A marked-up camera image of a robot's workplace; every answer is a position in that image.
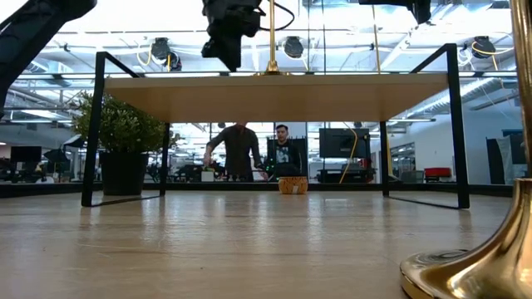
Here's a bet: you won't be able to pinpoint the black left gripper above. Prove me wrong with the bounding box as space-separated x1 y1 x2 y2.
201 0 264 73

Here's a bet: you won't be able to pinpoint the tall brass candlestick holder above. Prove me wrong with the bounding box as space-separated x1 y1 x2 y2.
254 0 292 77

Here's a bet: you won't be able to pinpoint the wooden riser shelf black legs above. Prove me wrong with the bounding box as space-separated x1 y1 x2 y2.
81 43 470 210

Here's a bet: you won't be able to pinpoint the short brass candlestick holder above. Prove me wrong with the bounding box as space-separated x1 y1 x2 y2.
399 0 532 299

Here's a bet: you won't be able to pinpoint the person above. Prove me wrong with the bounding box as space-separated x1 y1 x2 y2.
265 123 304 180
202 121 269 183

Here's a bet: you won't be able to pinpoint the green potted plant black pot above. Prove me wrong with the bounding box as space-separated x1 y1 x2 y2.
71 90 170 197

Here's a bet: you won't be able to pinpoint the black computer monitor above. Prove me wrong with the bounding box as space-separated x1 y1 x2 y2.
10 145 42 164

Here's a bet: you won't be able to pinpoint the red seat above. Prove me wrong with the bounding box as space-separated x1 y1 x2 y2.
423 166 453 180

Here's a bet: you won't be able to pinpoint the black ceiling cable reel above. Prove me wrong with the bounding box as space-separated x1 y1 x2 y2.
282 35 305 60
471 35 498 60
149 36 183 72

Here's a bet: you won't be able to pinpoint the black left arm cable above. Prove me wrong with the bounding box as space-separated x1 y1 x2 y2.
255 1 296 32

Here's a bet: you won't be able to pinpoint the black wall screen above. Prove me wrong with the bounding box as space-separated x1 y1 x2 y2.
318 127 372 159

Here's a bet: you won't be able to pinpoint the yellow hanging hose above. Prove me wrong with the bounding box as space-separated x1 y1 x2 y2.
338 123 359 184

